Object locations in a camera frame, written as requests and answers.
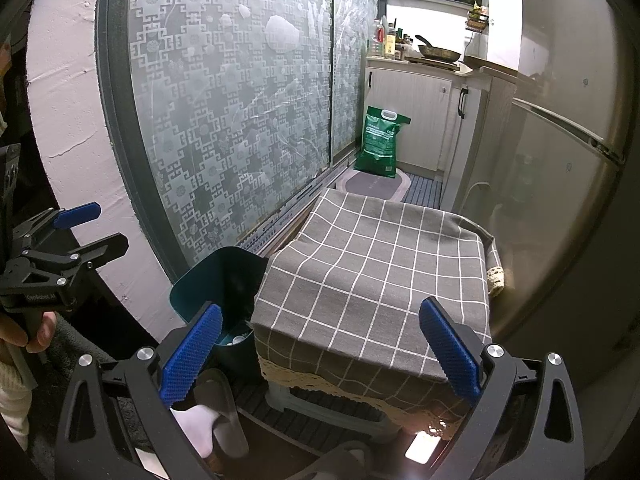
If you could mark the grey slipper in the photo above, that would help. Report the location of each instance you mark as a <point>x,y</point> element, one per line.
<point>227,410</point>
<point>340,455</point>

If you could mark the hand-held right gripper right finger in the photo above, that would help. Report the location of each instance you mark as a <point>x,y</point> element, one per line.
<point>447,355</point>

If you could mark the person's left forearm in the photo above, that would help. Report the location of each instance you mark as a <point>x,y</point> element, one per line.
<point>12,400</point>

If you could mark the green rice bag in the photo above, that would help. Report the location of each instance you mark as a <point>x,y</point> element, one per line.
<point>380,145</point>

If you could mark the row of condiment bottles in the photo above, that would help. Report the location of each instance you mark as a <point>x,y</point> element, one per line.
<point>387,42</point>

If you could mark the person's foot in white sock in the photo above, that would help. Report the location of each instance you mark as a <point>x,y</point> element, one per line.
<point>197,425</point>

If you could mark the white kitchen cabinet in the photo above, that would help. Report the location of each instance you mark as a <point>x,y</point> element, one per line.
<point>415,110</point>

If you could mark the silver refrigerator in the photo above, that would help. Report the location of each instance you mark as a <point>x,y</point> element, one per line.
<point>560,210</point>

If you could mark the dark teal waste bin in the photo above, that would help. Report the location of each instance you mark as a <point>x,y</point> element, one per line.
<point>215,280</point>

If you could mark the grey checked tablecloth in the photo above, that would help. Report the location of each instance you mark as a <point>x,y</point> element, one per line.
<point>360,285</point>

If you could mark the grey oval floor mat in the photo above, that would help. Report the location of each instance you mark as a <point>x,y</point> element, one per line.
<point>370,185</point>

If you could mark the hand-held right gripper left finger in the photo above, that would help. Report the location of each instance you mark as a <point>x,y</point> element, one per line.
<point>192,355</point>

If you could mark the metal frying pan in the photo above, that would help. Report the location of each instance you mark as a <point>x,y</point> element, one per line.
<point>440,51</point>

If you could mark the person's left hand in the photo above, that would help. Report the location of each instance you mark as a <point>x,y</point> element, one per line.
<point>42,332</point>

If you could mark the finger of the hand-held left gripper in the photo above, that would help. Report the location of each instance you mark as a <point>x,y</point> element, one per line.
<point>77,214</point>
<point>105,247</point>

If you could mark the patterned glass sliding door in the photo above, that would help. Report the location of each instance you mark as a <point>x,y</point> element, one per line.
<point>210,110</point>
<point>355,60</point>

